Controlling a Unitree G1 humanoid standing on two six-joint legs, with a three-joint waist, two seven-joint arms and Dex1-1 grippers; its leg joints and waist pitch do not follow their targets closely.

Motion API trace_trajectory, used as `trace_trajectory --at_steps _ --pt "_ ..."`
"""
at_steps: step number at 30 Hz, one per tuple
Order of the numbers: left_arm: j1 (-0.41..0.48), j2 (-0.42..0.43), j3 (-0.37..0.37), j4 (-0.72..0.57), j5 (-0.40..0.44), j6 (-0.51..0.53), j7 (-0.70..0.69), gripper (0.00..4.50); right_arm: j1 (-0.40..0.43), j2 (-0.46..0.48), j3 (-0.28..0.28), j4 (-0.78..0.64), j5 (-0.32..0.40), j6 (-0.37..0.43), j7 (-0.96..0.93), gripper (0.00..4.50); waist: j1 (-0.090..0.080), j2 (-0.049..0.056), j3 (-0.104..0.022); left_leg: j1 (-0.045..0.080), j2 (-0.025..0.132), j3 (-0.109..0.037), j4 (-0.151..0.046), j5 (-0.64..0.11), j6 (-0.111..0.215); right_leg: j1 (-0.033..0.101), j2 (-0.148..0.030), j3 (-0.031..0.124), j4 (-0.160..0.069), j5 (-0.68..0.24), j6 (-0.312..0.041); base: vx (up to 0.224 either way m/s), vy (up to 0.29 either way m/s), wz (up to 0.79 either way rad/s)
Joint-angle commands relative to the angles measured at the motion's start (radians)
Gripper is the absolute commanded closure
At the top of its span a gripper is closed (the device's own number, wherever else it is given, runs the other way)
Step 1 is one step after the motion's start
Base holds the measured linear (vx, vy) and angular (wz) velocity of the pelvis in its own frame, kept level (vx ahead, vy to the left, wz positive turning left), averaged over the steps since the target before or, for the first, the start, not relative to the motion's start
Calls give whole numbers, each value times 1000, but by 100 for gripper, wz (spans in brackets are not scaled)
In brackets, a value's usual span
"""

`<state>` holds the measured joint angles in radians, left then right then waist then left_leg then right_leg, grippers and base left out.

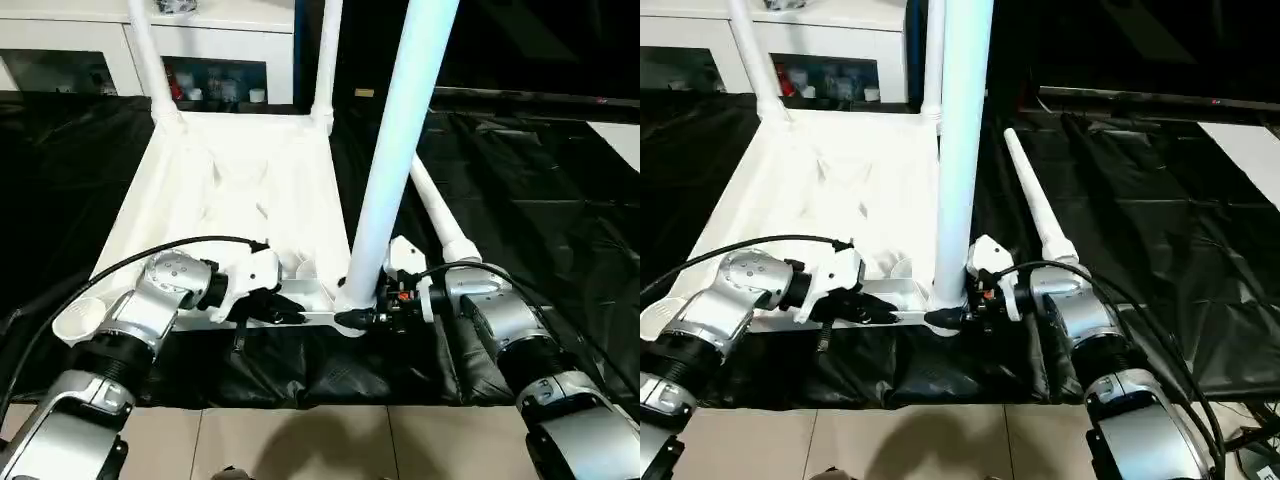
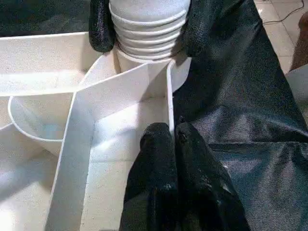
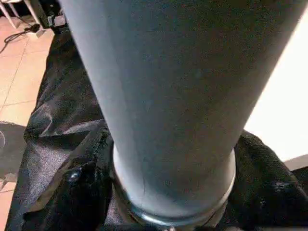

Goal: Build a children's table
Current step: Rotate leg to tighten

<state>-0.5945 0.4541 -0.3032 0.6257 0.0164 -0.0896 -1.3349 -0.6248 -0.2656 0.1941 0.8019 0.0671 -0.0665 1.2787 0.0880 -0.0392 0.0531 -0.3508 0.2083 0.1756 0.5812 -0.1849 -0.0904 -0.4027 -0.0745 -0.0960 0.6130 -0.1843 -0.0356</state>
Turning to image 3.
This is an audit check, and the thin dark floor cable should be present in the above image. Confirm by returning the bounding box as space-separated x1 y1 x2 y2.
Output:
0 24 40 52

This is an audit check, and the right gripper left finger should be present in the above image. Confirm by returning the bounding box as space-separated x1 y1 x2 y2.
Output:
24 127 116 231

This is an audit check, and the white plastic table leg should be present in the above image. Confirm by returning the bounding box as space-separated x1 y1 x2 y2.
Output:
59 0 308 227

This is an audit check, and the black floor equipment box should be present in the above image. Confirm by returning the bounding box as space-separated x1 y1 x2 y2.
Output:
31 0 67 33

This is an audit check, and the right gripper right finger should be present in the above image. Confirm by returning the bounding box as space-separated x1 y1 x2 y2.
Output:
216 131 308 231

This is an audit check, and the black glossy mat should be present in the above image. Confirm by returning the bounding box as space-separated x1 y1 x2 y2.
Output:
4 31 308 231

